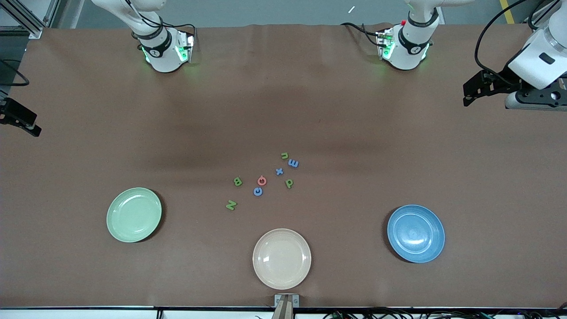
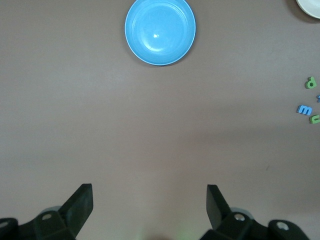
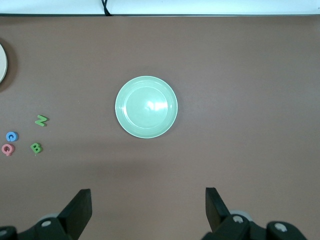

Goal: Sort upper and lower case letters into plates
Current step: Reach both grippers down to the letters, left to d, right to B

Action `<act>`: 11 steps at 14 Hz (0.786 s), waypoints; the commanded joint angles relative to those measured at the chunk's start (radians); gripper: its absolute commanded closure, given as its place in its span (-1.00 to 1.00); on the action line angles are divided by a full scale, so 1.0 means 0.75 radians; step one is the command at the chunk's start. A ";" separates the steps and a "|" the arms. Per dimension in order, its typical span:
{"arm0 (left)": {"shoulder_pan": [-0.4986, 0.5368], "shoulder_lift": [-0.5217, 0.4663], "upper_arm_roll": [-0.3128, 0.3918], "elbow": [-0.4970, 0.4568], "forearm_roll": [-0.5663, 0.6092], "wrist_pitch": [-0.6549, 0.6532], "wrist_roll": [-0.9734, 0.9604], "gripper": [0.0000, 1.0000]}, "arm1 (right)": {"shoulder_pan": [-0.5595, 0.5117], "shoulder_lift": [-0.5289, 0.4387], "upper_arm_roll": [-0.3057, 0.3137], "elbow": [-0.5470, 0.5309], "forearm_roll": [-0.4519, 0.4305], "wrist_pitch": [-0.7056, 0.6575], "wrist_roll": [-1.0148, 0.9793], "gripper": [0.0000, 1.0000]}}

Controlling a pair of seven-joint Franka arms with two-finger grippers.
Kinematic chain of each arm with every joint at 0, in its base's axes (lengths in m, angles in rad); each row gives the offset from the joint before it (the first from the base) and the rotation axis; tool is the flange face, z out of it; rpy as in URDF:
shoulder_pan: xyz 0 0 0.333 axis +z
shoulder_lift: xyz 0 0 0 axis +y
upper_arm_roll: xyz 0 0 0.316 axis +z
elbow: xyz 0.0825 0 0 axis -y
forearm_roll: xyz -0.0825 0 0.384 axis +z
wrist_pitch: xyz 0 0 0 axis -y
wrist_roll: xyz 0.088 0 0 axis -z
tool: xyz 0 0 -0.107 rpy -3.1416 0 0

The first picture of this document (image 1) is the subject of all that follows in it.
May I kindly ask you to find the yellow floor tape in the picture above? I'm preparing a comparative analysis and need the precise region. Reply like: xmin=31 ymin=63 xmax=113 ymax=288
xmin=500 ymin=0 xmax=517 ymax=25

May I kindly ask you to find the green plate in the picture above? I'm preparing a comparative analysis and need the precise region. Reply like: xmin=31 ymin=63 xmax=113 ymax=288
xmin=106 ymin=187 xmax=163 ymax=243

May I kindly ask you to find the blue plate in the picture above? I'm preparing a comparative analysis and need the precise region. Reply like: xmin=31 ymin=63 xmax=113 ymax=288
xmin=387 ymin=204 xmax=445 ymax=264

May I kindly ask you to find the beige plate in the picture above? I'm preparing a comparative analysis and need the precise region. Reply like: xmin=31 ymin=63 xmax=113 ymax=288
xmin=252 ymin=228 xmax=312 ymax=290

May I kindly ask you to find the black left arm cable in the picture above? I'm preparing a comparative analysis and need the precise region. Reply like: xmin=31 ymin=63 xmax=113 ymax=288
xmin=474 ymin=0 xmax=534 ymax=86

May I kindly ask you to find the aluminium frame profile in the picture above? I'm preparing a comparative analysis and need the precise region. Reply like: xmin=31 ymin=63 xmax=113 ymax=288
xmin=0 ymin=0 xmax=60 ymax=39
xmin=529 ymin=0 xmax=552 ymax=32

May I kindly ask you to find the black left base cable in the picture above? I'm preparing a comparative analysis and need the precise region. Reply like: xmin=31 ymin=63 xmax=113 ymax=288
xmin=340 ymin=22 xmax=382 ymax=47

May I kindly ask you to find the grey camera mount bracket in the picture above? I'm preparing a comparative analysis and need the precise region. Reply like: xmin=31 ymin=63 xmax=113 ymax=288
xmin=271 ymin=294 xmax=300 ymax=319

